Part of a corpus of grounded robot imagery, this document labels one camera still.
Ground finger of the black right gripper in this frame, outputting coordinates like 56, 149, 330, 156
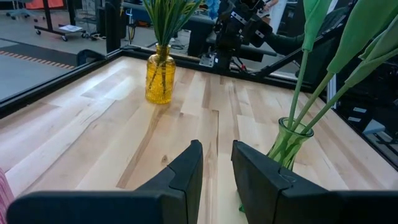
248, 14, 274, 48

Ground yellow glass vase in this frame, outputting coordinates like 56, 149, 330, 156
145, 43, 177, 105

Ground blue artificial flower bunch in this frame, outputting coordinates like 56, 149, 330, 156
142, 0, 170, 91
167, 0, 221, 47
155, 0, 190, 94

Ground dark mat red-white stripe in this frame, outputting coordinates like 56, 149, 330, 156
0, 37, 78, 71

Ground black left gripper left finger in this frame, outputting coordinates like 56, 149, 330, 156
6, 139, 204, 224

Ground black frame post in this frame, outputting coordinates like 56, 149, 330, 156
104, 0, 123, 54

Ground black wheeled cart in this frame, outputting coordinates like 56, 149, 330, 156
34, 0, 90, 42

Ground black table frame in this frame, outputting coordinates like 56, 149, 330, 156
0, 45, 398, 171

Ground pink artificial flowers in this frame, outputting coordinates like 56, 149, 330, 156
300, 15, 398, 135

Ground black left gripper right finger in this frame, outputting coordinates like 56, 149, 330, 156
231, 139, 398, 224

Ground green glass vase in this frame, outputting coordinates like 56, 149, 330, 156
238, 116, 315, 214

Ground purple glass vase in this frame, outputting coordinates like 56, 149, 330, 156
0, 167, 16, 224

